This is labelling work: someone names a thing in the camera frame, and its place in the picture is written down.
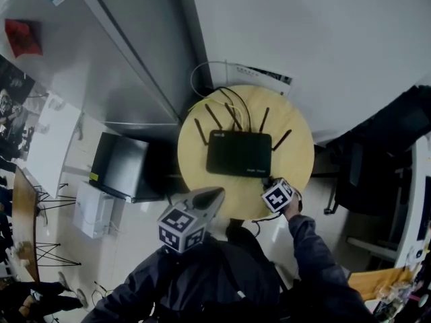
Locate grey refrigerator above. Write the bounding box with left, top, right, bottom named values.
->
left=0, top=0, right=189, bottom=137

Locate person's left forearm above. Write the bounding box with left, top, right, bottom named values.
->
left=127, top=246, right=179, bottom=282

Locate yellow cable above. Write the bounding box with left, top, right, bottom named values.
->
left=187, top=99, right=246, bottom=127

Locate brown wooden table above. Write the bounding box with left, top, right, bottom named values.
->
left=11, top=166, right=41, bottom=284

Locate person's right forearm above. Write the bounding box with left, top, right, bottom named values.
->
left=284, top=193, right=337, bottom=272

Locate black mesh office chair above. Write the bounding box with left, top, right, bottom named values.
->
left=314, top=84, right=431, bottom=217

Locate red paper decoration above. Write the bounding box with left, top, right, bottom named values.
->
left=4, top=18, right=44, bottom=59

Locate orange cardboard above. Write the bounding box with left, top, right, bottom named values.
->
left=348, top=266, right=413, bottom=302

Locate black bag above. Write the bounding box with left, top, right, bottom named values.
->
left=147, top=136, right=185, bottom=198

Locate black box with yellow label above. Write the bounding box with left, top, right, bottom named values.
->
left=89, top=132, right=151, bottom=204

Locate white cable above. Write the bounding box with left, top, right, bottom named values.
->
left=190, top=61, right=230, bottom=98

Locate black router cable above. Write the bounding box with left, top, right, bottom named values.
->
left=213, top=85, right=253, bottom=133
left=218, top=89, right=236, bottom=133

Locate white printed sheet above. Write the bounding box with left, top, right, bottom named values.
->
left=225, top=59, right=294, bottom=96

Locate white computer case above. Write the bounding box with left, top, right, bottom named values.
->
left=72, top=180, right=115, bottom=240

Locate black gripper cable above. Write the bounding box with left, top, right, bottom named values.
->
left=251, top=210, right=282, bottom=237

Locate white desk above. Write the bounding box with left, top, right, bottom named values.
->
left=393, top=136, right=431, bottom=268

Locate white table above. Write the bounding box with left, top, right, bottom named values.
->
left=25, top=92, right=84, bottom=200

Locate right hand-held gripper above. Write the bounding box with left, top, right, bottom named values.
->
left=261, top=177, right=296, bottom=214

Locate black router with antennas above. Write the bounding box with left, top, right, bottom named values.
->
left=193, top=103, right=293, bottom=178

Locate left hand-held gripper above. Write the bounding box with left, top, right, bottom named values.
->
left=157, top=186, right=226, bottom=254

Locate round yellow wooden side table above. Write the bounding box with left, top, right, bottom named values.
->
left=177, top=84, right=316, bottom=221

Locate person's dark jacket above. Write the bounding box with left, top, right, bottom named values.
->
left=82, top=225, right=374, bottom=323

